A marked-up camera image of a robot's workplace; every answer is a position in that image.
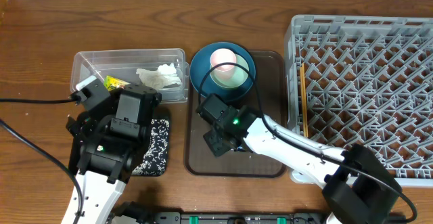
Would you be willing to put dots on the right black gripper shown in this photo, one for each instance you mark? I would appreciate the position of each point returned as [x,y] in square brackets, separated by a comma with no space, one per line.
[217,146]

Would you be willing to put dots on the dark blue round plate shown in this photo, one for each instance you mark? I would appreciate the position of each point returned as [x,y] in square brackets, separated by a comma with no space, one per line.
[200,65]

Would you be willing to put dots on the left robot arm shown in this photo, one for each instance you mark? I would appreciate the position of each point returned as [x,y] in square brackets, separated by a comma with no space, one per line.
[95,194]

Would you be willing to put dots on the wooden chopstick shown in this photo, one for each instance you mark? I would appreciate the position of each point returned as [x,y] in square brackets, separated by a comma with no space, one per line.
[302,99]
[305,115]

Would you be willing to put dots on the yellow snack wrapper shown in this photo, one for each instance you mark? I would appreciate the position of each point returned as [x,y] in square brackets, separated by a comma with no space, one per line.
[111,83]

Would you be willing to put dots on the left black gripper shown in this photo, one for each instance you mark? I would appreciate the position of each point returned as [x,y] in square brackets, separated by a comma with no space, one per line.
[84,126]

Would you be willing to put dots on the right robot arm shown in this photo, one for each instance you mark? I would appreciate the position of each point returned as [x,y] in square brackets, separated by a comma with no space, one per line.
[354,183]

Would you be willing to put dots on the brown plastic serving tray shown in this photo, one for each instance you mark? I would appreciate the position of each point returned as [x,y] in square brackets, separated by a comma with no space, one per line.
[198,158]

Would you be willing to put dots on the clear plastic waste bin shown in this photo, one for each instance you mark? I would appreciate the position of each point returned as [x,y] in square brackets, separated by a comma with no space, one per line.
[123,65]

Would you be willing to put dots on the light green small plate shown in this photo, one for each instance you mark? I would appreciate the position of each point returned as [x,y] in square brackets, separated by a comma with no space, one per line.
[238,78]

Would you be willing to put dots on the black plastic tray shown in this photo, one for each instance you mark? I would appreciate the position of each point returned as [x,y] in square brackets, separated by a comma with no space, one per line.
[112,152]

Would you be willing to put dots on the grey plastic dishwasher rack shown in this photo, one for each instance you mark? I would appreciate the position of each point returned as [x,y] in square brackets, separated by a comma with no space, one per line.
[364,80]

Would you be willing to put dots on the white tissue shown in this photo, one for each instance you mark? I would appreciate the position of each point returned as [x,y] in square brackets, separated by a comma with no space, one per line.
[164,77]

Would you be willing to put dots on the pink plastic cup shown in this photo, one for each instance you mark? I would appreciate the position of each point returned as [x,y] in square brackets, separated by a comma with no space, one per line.
[223,59]

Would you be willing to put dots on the white rice grains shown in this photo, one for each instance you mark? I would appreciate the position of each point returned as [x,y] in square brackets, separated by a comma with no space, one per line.
[155,160]

